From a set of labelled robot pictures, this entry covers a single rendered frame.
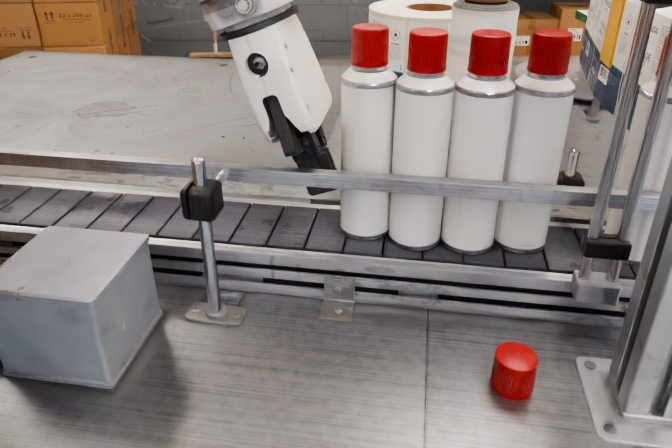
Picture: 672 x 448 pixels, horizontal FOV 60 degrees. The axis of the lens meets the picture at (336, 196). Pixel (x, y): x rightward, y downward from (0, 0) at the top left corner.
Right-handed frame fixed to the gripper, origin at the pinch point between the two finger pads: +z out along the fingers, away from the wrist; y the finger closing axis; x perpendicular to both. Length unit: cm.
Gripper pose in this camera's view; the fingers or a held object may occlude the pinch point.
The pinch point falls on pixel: (319, 172)
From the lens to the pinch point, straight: 57.4
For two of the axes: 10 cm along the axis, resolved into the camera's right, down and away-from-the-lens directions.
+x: -9.3, 2.3, 2.9
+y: 1.6, -4.6, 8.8
